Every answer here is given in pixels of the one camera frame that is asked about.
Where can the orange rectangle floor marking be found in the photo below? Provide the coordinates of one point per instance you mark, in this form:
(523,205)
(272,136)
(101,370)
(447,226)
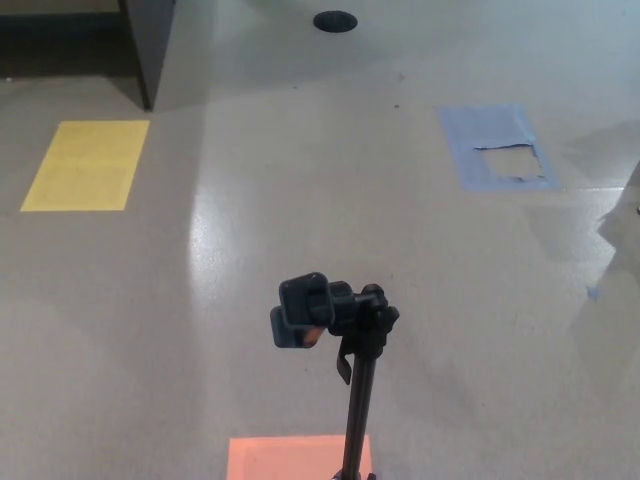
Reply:
(280,460)

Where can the yellow rectangle floor marking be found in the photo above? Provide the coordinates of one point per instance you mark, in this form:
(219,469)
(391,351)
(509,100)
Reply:
(85,165)

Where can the black telescopic phone stand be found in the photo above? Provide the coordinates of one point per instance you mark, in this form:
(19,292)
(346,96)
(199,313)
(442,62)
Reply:
(360,400)

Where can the small blue tape scrap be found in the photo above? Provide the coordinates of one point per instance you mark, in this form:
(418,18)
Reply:
(594,294)

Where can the torn blue tape rectangle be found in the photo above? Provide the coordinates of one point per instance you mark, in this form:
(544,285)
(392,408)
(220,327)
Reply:
(475,125)

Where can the black round floor disc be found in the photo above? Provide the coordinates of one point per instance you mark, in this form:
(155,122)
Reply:
(335,21)

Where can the dark desk side panel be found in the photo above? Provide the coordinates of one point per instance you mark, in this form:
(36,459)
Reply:
(150,50)

